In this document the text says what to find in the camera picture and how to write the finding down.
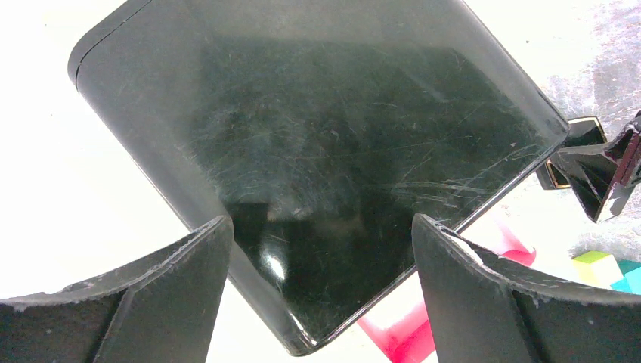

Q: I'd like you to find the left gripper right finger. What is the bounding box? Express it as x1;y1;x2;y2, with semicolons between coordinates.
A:
411;214;640;362

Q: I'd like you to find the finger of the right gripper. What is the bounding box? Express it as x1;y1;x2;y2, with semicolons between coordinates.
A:
596;112;640;223
551;144;616;223

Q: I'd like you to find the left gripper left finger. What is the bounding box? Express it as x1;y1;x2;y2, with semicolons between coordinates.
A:
1;216;234;362

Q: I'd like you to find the black compact case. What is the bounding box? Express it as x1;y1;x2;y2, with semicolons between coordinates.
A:
535;116;608;191

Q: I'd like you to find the pink bottom drawer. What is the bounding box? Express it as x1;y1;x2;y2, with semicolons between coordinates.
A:
356;210;537;363

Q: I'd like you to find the black makeup organizer box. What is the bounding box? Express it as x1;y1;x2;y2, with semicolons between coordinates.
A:
67;0;568;356

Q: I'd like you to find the small teal cube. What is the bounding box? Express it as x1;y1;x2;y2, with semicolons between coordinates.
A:
611;259;640;295

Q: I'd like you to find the small green cube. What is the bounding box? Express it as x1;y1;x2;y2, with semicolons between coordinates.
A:
571;250;624;289

